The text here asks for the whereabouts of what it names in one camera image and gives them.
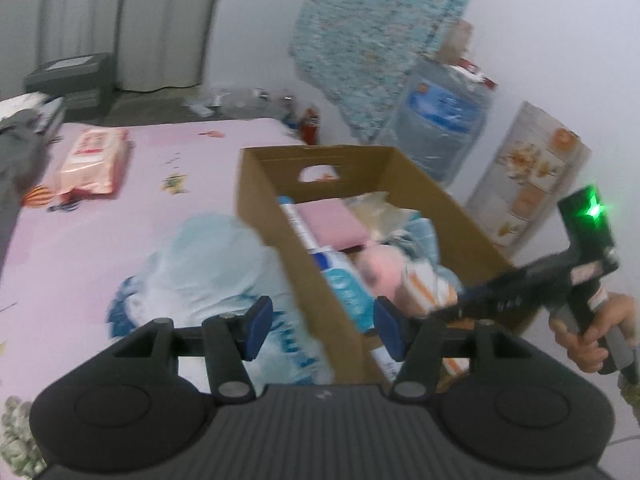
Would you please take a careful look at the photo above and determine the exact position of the white pink plush toy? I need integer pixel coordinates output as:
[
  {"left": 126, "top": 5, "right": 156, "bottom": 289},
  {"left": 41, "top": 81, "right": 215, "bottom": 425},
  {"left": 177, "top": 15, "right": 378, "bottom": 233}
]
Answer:
[{"left": 357, "top": 245, "right": 416, "bottom": 311}]

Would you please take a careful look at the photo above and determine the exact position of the floral printed panel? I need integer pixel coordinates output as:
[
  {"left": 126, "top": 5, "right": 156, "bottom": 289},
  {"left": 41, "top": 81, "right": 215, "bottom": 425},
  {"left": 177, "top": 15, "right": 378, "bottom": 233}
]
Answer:
[{"left": 465, "top": 101, "right": 593, "bottom": 261}]

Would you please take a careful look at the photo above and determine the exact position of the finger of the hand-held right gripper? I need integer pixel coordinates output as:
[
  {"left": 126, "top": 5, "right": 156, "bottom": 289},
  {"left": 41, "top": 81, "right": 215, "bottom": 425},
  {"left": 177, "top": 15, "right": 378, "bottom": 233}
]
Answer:
[{"left": 430, "top": 264, "right": 531, "bottom": 322}]

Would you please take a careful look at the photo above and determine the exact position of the blue white soft packet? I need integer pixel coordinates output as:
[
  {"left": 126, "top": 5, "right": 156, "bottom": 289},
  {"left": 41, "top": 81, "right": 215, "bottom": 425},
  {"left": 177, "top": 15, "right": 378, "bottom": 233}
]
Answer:
[{"left": 312, "top": 250, "right": 378, "bottom": 333}]

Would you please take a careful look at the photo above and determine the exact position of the grey storage box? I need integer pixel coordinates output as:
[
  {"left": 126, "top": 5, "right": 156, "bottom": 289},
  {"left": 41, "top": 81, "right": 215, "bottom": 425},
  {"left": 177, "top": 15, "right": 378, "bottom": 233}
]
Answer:
[{"left": 24, "top": 52, "right": 116, "bottom": 111}]

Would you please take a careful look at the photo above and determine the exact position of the clear plastic bag pile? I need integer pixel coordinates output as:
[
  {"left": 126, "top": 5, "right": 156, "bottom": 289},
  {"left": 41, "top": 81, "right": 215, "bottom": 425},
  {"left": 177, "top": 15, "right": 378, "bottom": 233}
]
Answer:
[{"left": 182, "top": 87, "right": 296, "bottom": 121}]

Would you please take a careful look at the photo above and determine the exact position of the teal floral cloth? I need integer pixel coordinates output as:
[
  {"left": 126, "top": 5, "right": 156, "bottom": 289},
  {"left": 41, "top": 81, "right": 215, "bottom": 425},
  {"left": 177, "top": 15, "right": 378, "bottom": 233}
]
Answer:
[{"left": 287, "top": 0, "right": 486, "bottom": 143}]

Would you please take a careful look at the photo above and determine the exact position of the floral printed cloth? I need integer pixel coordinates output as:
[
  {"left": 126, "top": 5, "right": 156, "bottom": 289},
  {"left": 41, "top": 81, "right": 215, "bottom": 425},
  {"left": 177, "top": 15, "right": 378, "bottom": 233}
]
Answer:
[{"left": 0, "top": 395, "right": 41, "bottom": 480}]

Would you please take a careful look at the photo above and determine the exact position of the pink packet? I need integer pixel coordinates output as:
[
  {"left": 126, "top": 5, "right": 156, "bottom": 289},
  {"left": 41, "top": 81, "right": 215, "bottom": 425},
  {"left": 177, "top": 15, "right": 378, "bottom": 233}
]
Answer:
[{"left": 295, "top": 199, "right": 371, "bottom": 251}]

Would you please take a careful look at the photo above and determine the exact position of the blue water jug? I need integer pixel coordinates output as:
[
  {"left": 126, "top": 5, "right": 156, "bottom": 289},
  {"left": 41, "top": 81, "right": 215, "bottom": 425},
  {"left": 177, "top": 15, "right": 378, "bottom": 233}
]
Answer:
[{"left": 377, "top": 55, "right": 493, "bottom": 183}]

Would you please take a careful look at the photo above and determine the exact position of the clear bag with beige filling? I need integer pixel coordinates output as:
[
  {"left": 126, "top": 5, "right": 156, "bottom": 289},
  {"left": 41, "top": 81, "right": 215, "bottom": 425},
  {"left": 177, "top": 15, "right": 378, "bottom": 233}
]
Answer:
[{"left": 345, "top": 191, "right": 418, "bottom": 243}]

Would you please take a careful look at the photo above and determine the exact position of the beige roll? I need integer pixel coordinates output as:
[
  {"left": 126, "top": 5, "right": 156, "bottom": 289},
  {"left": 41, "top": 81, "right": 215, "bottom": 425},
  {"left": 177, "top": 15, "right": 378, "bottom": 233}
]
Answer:
[{"left": 435, "top": 19, "right": 473, "bottom": 63}]

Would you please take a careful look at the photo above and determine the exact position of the person's right hand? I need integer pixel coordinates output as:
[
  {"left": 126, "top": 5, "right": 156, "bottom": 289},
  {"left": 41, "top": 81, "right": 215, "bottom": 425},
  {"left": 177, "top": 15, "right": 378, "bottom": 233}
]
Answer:
[{"left": 549, "top": 292, "right": 640, "bottom": 373}]

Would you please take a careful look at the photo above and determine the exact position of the grey cloth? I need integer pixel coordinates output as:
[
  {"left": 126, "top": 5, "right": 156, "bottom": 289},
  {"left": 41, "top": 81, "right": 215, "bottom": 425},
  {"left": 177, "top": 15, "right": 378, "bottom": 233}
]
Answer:
[{"left": 0, "top": 110, "right": 56, "bottom": 271}]

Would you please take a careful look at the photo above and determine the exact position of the pink printed bed sheet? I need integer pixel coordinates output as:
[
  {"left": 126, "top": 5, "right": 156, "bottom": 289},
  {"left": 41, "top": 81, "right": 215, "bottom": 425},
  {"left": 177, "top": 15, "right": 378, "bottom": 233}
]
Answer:
[{"left": 0, "top": 117, "right": 341, "bottom": 480}]

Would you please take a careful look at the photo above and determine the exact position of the blue white plastic package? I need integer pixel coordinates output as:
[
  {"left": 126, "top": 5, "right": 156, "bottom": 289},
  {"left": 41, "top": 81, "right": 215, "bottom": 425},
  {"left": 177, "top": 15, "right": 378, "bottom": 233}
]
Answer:
[{"left": 107, "top": 212, "right": 336, "bottom": 386}]

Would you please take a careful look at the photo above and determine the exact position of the brown cardboard box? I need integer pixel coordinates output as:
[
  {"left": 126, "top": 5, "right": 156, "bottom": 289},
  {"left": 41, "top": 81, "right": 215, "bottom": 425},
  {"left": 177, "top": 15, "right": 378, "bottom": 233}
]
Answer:
[{"left": 236, "top": 145, "right": 541, "bottom": 396}]

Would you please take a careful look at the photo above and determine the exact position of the white curtain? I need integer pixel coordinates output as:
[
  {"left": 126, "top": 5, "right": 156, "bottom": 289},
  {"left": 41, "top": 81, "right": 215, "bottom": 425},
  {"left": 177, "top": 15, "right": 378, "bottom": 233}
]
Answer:
[{"left": 0, "top": 0, "right": 228, "bottom": 93}]

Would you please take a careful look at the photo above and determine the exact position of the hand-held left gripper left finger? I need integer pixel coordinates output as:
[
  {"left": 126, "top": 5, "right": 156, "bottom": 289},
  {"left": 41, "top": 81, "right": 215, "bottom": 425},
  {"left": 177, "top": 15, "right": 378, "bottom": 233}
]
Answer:
[{"left": 112, "top": 295, "right": 275, "bottom": 405}]

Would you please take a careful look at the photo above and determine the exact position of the red bottle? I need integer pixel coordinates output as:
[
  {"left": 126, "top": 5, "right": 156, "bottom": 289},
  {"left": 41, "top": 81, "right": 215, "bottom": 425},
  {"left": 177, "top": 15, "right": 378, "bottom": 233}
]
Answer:
[{"left": 299, "top": 105, "right": 321, "bottom": 146}]

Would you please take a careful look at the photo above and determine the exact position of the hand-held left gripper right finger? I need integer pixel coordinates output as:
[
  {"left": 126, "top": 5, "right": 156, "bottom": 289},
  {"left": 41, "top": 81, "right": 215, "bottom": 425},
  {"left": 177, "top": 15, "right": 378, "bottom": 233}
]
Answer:
[{"left": 374, "top": 296, "right": 538, "bottom": 403}]

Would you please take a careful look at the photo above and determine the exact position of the red white box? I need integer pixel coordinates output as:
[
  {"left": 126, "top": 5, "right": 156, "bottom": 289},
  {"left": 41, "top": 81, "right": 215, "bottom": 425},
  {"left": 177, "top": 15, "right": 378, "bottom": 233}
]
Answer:
[{"left": 457, "top": 57, "right": 498, "bottom": 91}]

